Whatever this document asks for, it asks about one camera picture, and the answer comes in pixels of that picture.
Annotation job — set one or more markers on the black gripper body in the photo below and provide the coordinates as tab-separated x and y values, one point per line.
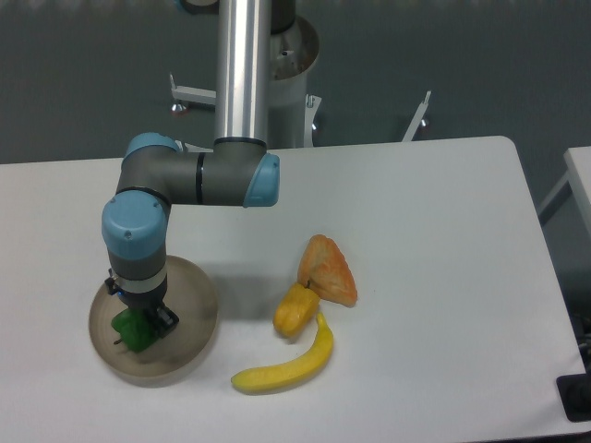
147	294

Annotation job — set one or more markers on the yellow bell pepper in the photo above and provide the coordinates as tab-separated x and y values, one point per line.
296	309

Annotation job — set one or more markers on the yellow banana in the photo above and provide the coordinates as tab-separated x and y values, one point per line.
268	378

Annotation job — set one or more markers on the green bell pepper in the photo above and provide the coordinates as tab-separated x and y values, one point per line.
134	329

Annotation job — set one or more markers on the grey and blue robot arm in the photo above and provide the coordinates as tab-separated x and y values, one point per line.
156	173

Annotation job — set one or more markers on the black device at table edge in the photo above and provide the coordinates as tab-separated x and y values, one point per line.
575	396

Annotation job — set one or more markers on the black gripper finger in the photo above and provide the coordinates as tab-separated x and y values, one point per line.
161	319

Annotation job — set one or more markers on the orange toy croissant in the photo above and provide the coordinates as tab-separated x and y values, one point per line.
324	270

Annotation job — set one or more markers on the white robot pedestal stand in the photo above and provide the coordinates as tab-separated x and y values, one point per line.
291	101

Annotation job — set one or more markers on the beige round plate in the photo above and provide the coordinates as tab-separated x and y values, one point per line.
192	296

